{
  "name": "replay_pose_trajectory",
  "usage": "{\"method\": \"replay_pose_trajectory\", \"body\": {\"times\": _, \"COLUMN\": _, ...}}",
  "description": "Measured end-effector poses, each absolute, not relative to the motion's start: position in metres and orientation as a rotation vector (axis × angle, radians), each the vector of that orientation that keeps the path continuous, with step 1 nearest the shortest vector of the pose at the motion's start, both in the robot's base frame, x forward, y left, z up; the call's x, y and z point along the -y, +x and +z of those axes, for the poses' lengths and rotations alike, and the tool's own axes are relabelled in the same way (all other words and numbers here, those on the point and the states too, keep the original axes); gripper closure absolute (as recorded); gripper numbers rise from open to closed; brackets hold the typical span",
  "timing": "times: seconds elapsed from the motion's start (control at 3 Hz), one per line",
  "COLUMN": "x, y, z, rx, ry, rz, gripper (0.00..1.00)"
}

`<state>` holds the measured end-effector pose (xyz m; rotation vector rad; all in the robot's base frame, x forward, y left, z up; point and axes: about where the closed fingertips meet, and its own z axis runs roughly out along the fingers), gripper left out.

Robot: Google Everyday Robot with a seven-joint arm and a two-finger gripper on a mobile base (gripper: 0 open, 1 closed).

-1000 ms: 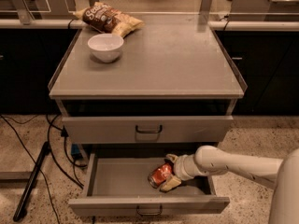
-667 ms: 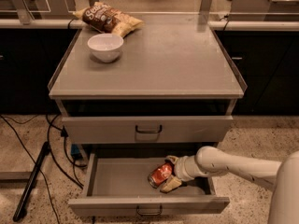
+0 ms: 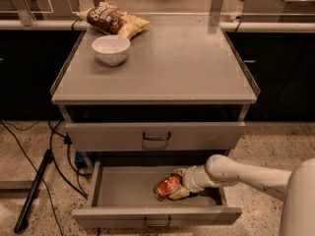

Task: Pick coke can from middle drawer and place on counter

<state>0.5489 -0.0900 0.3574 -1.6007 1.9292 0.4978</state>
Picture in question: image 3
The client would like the grey right post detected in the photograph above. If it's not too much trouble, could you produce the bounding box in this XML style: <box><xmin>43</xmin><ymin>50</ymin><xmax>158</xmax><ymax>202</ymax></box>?
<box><xmin>209</xmin><ymin>0</ymin><xmax>223</xmax><ymax>27</ymax></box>

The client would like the brown chip bag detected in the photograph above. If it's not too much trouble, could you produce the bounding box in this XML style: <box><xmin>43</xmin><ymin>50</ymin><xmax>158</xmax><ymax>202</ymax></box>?
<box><xmin>77</xmin><ymin>2</ymin><xmax>151</xmax><ymax>39</ymax></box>

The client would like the grey open middle drawer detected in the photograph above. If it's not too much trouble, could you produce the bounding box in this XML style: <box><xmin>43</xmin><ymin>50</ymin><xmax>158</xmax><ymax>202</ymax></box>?
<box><xmin>73</xmin><ymin>162</ymin><xmax>242</xmax><ymax>228</ymax></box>

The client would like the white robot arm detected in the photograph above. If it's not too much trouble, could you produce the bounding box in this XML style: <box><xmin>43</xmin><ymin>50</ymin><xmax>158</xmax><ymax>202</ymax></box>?
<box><xmin>169</xmin><ymin>154</ymin><xmax>315</xmax><ymax>236</ymax></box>

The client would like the black bar on floor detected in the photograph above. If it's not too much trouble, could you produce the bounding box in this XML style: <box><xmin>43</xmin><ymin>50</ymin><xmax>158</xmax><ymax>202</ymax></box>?
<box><xmin>14</xmin><ymin>149</ymin><xmax>52</xmax><ymax>234</ymax></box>

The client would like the black drawer handle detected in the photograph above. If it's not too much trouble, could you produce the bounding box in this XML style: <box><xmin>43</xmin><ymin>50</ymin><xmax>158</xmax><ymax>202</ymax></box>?
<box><xmin>142</xmin><ymin>132</ymin><xmax>171</xmax><ymax>142</ymax></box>
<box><xmin>143</xmin><ymin>216</ymin><xmax>171</xmax><ymax>228</ymax></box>

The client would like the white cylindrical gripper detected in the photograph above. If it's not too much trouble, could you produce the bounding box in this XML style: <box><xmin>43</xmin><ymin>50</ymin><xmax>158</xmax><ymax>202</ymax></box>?
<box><xmin>168</xmin><ymin>165</ymin><xmax>214</xmax><ymax>201</ymax></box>

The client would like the black top drawer handle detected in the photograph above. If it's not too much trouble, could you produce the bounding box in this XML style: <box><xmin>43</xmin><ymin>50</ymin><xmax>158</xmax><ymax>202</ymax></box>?
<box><xmin>142</xmin><ymin>132</ymin><xmax>171</xmax><ymax>142</ymax></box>

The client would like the black looped floor cable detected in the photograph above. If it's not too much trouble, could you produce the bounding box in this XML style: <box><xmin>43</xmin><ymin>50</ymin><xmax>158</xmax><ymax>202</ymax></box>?
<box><xmin>47</xmin><ymin>120</ymin><xmax>93</xmax><ymax>200</ymax></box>

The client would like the grey top drawer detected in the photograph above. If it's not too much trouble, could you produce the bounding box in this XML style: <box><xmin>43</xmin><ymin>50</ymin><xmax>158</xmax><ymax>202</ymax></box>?
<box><xmin>66</xmin><ymin>122</ymin><xmax>245</xmax><ymax>151</ymax></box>

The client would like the red coke can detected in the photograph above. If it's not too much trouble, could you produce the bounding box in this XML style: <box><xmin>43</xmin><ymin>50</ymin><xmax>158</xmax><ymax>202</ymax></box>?
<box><xmin>154</xmin><ymin>174</ymin><xmax>181</xmax><ymax>202</ymax></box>

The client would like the white horizontal rail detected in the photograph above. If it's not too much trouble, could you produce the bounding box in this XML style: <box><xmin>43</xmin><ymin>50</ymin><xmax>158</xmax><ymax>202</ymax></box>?
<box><xmin>0</xmin><ymin>20</ymin><xmax>315</xmax><ymax>33</ymax></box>

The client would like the black middle drawer handle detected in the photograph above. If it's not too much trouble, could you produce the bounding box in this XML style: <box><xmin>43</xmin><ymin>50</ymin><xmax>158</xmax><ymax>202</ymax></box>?
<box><xmin>143</xmin><ymin>216</ymin><xmax>171</xmax><ymax>228</ymax></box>

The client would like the grey drawer cabinet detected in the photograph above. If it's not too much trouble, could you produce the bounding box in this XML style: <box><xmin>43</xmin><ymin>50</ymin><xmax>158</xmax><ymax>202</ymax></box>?
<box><xmin>49</xmin><ymin>14</ymin><xmax>261</xmax><ymax>229</ymax></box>

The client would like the blue object under cabinet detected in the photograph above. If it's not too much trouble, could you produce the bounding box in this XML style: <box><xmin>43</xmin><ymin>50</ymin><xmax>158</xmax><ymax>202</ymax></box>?
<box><xmin>75</xmin><ymin>151</ymin><xmax>87</xmax><ymax>168</ymax></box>

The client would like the grey left post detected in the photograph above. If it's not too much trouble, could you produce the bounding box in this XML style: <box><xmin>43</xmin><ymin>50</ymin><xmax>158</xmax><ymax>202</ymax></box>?
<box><xmin>12</xmin><ymin>0</ymin><xmax>33</xmax><ymax>27</ymax></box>

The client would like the white ceramic bowl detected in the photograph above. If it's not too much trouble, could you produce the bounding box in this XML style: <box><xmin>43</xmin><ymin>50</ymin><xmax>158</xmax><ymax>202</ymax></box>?
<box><xmin>92</xmin><ymin>35</ymin><xmax>130</xmax><ymax>66</ymax></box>

